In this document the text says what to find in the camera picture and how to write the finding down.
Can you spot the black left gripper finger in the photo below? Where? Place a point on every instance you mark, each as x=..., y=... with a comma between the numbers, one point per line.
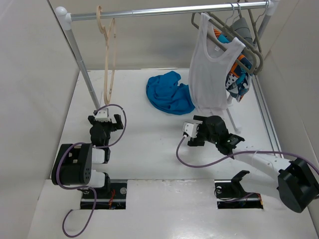
x=91, y=119
x=118, y=122

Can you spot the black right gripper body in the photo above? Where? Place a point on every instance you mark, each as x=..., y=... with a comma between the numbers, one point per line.
x=203, y=134

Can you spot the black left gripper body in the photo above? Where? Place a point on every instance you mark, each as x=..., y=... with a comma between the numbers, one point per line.
x=107, y=127

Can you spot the blue t shirt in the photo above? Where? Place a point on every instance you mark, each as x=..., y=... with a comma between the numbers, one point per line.
x=168, y=95

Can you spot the beige wooden hanger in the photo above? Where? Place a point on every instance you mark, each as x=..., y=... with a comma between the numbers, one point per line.
x=108, y=33

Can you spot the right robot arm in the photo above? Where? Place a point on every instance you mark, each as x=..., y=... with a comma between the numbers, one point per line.
x=296, y=184

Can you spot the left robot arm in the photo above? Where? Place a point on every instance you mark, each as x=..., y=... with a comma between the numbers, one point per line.
x=73, y=166

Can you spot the grey empty hanger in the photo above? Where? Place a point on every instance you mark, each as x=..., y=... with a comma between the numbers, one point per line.
x=254, y=32

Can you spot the grey garment on hanger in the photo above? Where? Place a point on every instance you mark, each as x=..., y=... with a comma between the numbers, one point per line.
x=241, y=27

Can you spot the white mesh tank top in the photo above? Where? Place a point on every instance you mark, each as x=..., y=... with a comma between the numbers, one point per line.
x=209, y=67

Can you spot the colourful patterned garment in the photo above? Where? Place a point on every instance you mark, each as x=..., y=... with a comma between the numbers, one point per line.
x=238, y=81

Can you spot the metal clothes rack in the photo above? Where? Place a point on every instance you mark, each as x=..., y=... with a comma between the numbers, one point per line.
x=264, y=8

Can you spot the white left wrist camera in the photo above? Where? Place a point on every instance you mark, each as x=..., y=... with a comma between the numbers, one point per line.
x=102, y=115

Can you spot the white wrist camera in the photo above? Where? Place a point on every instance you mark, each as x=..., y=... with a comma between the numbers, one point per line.
x=102, y=115
x=190, y=129

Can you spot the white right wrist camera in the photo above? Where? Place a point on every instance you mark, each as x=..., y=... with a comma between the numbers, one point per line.
x=190, y=129

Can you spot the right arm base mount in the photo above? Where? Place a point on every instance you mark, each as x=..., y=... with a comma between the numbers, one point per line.
x=230, y=194

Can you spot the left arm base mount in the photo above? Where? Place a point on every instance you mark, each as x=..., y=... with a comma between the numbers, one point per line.
x=114, y=199

